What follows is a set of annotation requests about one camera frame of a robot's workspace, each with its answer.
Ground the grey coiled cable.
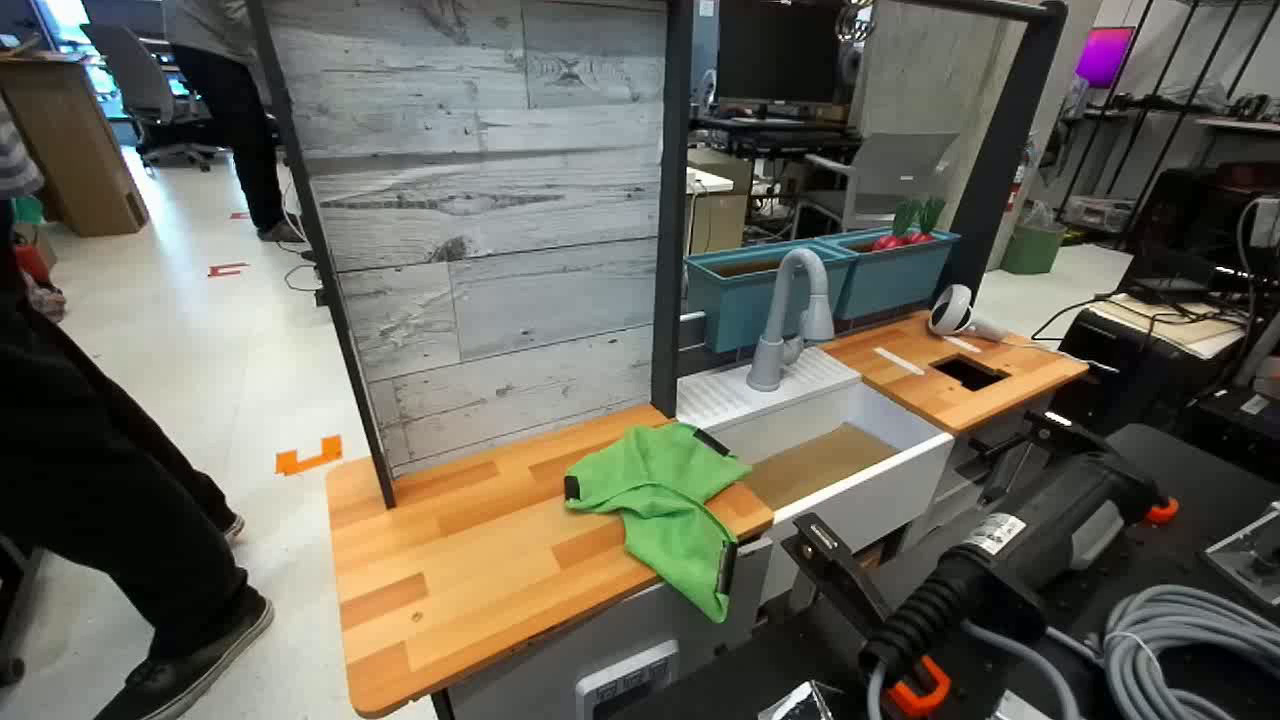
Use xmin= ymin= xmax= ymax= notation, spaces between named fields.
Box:
xmin=1094 ymin=582 xmax=1280 ymax=720

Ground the white strip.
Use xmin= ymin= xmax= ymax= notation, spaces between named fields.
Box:
xmin=872 ymin=341 xmax=933 ymax=385

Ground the black clamp with orange tips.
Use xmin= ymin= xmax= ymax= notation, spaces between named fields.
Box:
xmin=782 ymin=426 xmax=1182 ymax=720

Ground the person in grey top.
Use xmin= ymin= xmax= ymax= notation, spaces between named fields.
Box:
xmin=162 ymin=0 xmax=310 ymax=250

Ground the purple lamp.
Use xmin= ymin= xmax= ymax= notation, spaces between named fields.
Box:
xmin=1073 ymin=23 xmax=1141 ymax=93

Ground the grey wood plank backsplash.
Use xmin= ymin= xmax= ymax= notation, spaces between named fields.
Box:
xmin=263 ymin=0 xmax=672 ymax=471

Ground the black metal frame post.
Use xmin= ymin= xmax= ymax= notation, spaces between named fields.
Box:
xmin=648 ymin=0 xmax=698 ymax=420

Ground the white sink basin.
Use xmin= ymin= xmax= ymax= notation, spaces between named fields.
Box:
xmin=672 ymin=348 xmax=961 ymax=557

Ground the green bin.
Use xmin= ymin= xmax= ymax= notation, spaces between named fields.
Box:
xmin=998 ymin=216 xmax=1069 ymax=279

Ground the green microfibre cloth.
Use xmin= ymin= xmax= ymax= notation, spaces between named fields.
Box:
xmin=558 ymin=420 xmax=750 ymax=629

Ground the white ring-shaped object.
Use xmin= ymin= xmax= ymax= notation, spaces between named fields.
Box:
xmin=924 ymin=279 xmax=978 ymax=337

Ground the plain wooden countertop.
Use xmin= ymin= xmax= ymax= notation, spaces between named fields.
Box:
xmin=324 ymin=405 xmax=775 ymax=720

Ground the teal planter box with plants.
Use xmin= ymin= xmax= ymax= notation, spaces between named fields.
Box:
xmin=822 ymin=228 xmax=962 ymax=324

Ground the person in black trousers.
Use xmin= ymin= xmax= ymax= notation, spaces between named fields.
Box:
xmin=0 ymin=198 xmax=277 ymax=720

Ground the wooden desk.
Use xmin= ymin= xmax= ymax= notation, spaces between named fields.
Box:
xmin=0 ymin=54 xmax=152 ymax=239

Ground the wooden countertop with rectangular hole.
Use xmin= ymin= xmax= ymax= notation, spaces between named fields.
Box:
xmin=819 ymin=313 xmax=1090 ymax=441

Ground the grey gooseneck faucet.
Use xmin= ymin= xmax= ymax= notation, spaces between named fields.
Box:
xmin=743 ymin=245 xmax=841 ymax=395

